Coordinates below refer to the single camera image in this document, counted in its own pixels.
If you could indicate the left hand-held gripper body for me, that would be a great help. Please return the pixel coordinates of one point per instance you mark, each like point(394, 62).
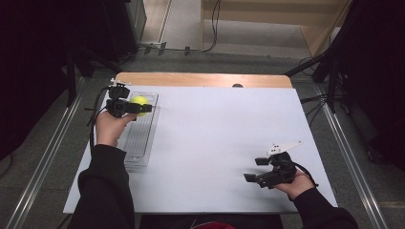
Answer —
point(117, 106)

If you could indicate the red thing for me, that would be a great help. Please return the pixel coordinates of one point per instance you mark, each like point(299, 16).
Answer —
point(211, 225)

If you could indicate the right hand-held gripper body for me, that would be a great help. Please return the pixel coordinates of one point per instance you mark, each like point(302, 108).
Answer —
point(280, 173)

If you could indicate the light wooden shelf unit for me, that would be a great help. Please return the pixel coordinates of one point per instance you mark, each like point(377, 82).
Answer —
point(270, 16)

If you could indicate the wooden table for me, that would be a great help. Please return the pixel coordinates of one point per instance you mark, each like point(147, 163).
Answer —
point(191, 79)

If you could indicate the dark cabinet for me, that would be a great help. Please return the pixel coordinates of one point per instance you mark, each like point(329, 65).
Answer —
point(127, 28)

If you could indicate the person's right hand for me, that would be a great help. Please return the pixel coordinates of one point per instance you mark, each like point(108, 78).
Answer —
point(297, 187)

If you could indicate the yellow tennis ball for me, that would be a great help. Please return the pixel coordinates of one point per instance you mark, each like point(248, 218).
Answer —
point(139, 99)

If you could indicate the clear plastic tray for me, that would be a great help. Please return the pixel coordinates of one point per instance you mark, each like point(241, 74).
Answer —
point(140, 140)

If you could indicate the person's left hand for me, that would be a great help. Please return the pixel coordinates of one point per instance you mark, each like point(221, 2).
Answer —
point(108, 130)

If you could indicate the black metal stand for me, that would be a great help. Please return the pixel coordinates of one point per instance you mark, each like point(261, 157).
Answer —
point(328, 70)
point(74, 73)

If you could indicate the metal floor rail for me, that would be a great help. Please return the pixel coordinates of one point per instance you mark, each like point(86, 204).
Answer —
point(353, 159)
point(41, 165)

